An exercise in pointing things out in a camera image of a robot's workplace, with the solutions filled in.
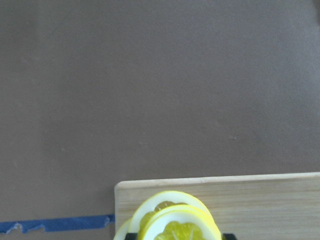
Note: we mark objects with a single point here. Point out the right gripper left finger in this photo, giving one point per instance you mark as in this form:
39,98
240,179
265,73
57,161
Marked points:
131,236

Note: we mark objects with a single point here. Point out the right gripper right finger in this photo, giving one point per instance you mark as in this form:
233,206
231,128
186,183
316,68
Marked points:
228,236

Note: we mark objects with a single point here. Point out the lemon slice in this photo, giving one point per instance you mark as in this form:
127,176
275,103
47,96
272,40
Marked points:
181,222
151,205
122,231

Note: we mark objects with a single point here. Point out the bamboo cutting board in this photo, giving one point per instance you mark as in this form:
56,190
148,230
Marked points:
253,207

